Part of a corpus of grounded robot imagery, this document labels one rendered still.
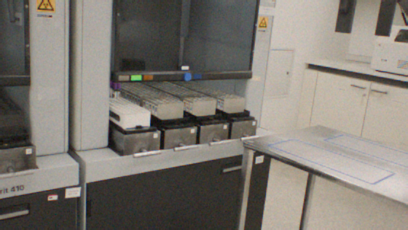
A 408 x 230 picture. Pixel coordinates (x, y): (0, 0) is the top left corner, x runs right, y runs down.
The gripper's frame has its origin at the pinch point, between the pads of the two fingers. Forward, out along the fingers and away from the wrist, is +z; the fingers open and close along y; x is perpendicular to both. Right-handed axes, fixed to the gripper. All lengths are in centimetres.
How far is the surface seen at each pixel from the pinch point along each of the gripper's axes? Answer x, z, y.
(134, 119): 70, 36, -11
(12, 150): 66, 40, -50
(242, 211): 41, 62, 15
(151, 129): 66, 39, -7
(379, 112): 108, 61, 219
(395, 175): 4, 38, 35
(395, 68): 103, 26, 220
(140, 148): 66, 45, -10
